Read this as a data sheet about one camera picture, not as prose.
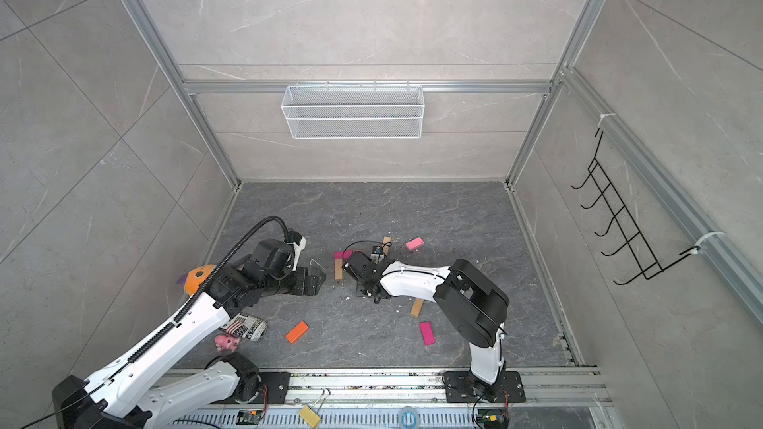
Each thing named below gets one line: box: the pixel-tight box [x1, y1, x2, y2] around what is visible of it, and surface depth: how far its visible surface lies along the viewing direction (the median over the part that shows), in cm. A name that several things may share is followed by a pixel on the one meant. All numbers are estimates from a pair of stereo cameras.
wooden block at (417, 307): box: [410, 297, 426, 318], surface depth 88 cm
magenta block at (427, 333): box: [419, 320, 437, 346], surface depth 83 cm
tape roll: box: [401, 410, 417, 429], surface depth 70 cm
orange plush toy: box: [175, 264, 216, 296], surface depth 85 cm
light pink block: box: [405, 236, 425, 252], surface depth 103 cm
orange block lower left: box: [285, 320, 310, 345], surface depth 83 cm
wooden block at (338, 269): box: [333, 258, 344, 283], surface depth 95 cm
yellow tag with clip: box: [298, 388, 331, 429], surface depth 71 cm
